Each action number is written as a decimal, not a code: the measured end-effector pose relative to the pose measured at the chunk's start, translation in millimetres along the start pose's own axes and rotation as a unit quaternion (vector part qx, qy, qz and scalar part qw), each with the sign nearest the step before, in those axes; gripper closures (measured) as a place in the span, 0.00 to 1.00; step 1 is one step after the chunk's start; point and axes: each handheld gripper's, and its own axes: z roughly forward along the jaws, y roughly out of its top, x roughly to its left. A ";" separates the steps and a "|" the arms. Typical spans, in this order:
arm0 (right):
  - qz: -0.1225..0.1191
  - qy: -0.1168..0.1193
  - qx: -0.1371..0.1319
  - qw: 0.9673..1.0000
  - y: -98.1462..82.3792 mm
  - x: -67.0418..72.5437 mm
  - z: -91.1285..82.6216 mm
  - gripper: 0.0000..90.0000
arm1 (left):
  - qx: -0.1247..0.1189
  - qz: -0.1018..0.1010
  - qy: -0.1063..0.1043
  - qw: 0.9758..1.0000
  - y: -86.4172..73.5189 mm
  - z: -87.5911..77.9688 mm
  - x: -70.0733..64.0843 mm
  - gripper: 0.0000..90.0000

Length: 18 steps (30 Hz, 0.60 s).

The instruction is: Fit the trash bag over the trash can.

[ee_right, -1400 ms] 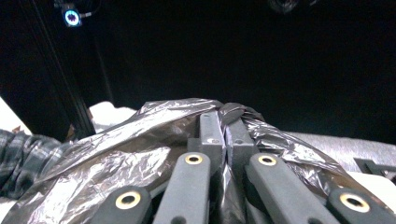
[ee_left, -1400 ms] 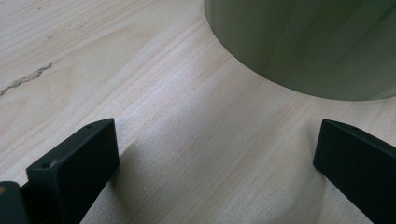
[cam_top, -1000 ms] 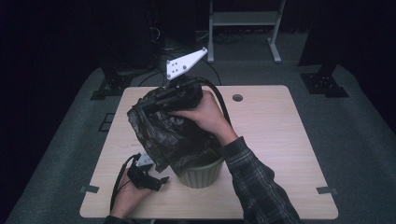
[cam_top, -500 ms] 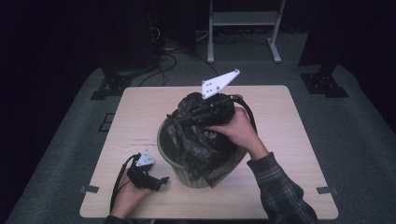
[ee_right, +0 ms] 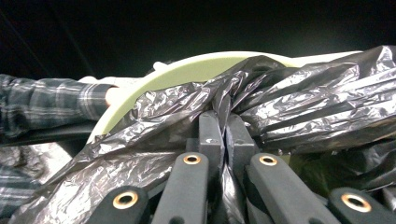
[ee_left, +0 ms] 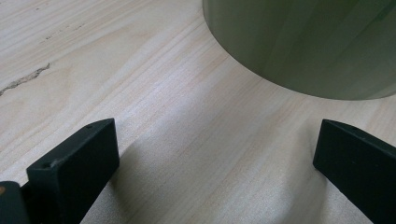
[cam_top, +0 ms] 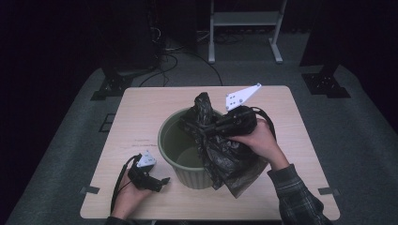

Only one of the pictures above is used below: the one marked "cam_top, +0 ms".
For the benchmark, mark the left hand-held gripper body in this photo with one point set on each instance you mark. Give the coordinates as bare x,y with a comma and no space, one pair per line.
142,175

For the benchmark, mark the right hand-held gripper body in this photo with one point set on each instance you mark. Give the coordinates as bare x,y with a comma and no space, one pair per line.
239,117

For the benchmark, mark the black plastic garbage bag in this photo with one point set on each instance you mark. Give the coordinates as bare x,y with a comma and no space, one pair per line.
225,153

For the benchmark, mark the green plastic bucket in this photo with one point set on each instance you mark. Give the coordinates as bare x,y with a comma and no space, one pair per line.
175,140

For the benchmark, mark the person's left hand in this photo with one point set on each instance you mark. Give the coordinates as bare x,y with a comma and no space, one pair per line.
126,201

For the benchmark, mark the person's right hand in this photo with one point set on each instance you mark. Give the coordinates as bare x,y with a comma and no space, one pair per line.
263,143

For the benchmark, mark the grey tape strip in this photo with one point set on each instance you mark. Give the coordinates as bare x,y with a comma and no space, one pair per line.
328,191
89,189

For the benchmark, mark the black stand base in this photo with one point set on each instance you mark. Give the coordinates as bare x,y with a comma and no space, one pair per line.
325,82
112,87

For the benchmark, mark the white metal frame stand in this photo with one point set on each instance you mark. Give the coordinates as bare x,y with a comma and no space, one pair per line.
244,18

